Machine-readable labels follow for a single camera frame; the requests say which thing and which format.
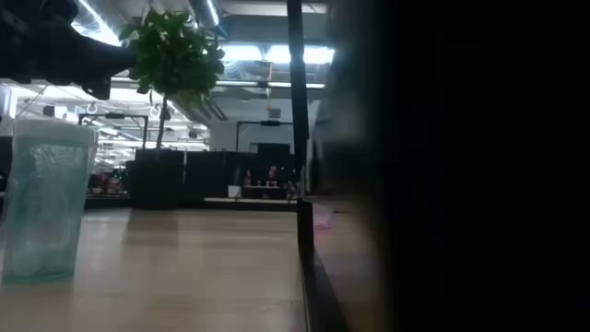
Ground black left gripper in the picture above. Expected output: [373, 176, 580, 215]
[0, 0, 139, 101]

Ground clear cup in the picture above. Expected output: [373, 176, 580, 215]
[0, 117, 99, 284]

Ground ceiling strip light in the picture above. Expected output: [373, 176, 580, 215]
[71, 0, 124, 47]

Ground green artificial plant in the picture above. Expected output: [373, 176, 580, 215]
[118, 6, 227, 151]

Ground ceiling tube light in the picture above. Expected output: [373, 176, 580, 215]
[215, 80, 326, 90]

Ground black plant pot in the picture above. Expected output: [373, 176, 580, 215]
[130, 148, 186, 211]

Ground black partition panels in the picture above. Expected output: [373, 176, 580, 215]
[183, 149, 299, 208]

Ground ceiling light panel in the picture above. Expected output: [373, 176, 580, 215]
[219, 43, 336, 65]

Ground wooden desk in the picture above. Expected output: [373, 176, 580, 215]
[204, 196, 299, 207]

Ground black gantry frame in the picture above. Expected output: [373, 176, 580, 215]
[77, 112, 150, 149]
[235, 119, 296, 153]

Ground silver air duct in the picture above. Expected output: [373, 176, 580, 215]
[187, 0, 223, 29]

